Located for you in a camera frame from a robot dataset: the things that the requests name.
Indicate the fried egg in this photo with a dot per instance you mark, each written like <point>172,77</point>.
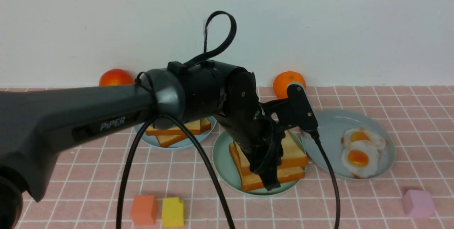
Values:
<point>362,134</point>
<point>361,159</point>

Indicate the fried egg right rear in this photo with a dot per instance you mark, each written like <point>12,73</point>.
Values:
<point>362,134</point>

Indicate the orange block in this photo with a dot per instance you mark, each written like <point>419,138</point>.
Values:
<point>144,210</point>

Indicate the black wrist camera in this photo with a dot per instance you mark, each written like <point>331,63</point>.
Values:
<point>293,111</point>

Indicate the yellow block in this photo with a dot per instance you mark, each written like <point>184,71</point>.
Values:
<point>173,212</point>

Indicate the blue plate with eggs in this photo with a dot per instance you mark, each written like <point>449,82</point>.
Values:
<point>333,124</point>

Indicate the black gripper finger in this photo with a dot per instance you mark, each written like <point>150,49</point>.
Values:
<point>270,164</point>

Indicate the pink checkered tablecloth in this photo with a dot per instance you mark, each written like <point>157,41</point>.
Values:
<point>83,190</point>

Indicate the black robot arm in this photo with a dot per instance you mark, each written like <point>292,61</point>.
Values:
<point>37,126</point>

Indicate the fried egg front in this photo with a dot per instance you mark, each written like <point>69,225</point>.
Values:
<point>361,159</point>

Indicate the orange fruit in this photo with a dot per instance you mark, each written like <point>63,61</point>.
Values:
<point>283,80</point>

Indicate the pink block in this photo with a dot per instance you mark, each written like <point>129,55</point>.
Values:
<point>418,204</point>

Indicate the red yellow pomegranate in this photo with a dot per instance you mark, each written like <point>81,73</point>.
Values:
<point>115,77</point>

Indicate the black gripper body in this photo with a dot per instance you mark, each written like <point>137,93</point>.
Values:
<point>243,118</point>

